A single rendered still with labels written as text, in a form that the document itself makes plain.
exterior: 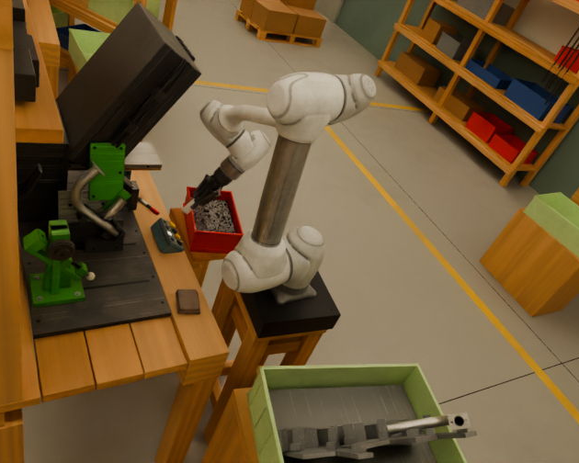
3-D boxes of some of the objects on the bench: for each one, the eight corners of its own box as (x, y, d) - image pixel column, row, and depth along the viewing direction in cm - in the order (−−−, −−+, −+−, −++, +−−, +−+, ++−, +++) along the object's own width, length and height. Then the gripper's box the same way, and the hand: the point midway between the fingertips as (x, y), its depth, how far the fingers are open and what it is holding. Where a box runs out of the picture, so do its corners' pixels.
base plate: (105, 141, 231) (105, 138, 230) (170, 316, 164) (172, 312, 163) (5, 138, 209) (4, 134, 207) (33, 339, 142) (33, 334, 141)
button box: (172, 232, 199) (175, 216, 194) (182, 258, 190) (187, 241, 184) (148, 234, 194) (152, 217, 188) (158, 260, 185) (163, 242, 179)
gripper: (238, 186, 186) (195, 226, 191) (226, 167, 194) (185, 205, 198) (227, 178, 180) (182, 219, 185) (215, 158, 188) (173, 197, 193)
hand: (190, 206), depth 191 cm, fingers closed
